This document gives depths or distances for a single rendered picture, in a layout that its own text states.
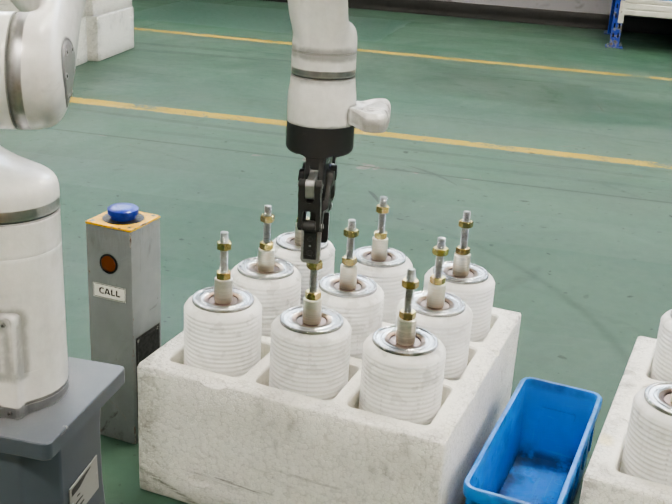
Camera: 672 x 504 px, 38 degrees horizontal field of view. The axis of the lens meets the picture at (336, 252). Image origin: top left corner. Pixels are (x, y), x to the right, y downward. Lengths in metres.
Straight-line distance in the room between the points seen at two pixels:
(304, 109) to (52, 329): 0.36
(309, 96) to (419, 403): 0.36
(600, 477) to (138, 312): 0.62
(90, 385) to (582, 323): 1.14
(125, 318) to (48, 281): 0.47
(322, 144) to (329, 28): 0.12
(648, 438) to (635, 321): 0.86
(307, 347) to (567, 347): 0.74
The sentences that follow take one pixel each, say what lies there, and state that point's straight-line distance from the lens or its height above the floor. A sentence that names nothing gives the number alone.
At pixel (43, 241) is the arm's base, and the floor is 0.45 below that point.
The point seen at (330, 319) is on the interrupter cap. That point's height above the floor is 0.25.
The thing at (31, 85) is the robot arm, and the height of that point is 0.58.
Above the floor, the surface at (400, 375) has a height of 0.23.
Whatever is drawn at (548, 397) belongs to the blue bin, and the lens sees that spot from 1.37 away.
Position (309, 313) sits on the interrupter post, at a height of 0.27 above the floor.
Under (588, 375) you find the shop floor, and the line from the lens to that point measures 1.67.
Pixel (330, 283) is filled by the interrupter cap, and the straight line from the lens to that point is 1.26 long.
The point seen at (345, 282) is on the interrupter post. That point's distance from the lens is 1.24.
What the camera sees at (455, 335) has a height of 0.23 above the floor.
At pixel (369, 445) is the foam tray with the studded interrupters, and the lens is 1.11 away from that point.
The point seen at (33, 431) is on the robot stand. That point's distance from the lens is 0.86.
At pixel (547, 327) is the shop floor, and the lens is 1.82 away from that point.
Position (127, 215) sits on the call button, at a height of 0.32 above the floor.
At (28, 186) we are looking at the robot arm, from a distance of 0.81.
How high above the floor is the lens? 0.74
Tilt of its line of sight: 21 degrees down
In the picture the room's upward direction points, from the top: 3 degrees clockwise
